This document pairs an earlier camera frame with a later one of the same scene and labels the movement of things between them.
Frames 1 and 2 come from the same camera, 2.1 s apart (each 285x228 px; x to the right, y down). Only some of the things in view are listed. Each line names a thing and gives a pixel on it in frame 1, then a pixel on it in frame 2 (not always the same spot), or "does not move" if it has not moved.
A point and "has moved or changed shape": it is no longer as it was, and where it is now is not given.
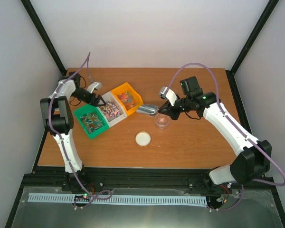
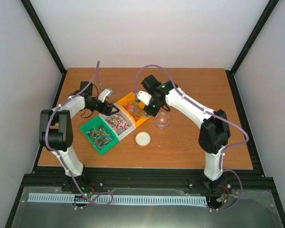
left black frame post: [44, 35] does not move
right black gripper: [173, 115] to [151, 112]
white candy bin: [112, 111] has moved or changed shape
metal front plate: [258, 210] does not move
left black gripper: [95, 102] to [109, 109]
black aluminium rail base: [108, 178] does not move
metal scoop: [147, 109] has moved or changed shape
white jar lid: [143, 138] does not move
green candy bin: [92, 121] has moved or changed shape
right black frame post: [265, 15] does not move
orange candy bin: [128, 98] to [135, 109]
